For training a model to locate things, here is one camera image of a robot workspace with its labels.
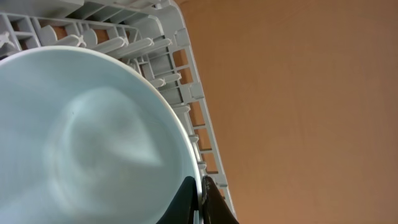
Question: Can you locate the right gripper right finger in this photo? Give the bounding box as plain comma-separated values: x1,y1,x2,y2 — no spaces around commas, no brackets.
202,175,239,224

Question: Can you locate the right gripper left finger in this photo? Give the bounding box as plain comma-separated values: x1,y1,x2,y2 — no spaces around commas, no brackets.
156,176,198,224

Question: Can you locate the light blue bowl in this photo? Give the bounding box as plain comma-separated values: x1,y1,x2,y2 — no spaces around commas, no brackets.
1,47,201,223

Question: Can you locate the grey dishwasher rack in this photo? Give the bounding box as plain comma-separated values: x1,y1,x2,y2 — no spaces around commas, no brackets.
1,0,233,209

